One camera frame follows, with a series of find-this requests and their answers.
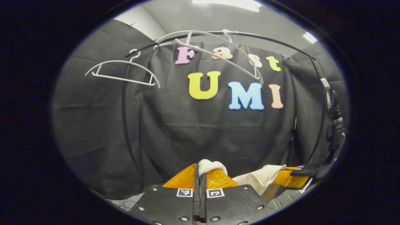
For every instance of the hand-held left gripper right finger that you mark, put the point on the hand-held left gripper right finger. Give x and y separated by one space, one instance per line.
234 206

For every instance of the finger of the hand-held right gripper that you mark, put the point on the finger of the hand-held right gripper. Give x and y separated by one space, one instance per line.
304 171

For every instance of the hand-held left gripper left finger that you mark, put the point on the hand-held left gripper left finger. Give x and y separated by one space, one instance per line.
168 206

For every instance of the cream button-up shirt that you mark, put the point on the cream button-up shirt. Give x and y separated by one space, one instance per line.
256 179

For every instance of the black metal clothes rack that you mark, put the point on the black metal clothes rack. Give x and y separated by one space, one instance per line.
122 103

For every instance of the white plastic clothes hanger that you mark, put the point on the white plastic clothes hanger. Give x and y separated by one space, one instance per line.
125 80
218 59

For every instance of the black backdrop cloth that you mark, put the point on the black backdrop cloth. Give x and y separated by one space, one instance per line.
187 131

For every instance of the small ceiling light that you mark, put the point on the small ceiling light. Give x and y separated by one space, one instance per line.
310 37

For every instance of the large ceiling light panel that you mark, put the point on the large ceiling light panel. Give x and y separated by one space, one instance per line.
228 3

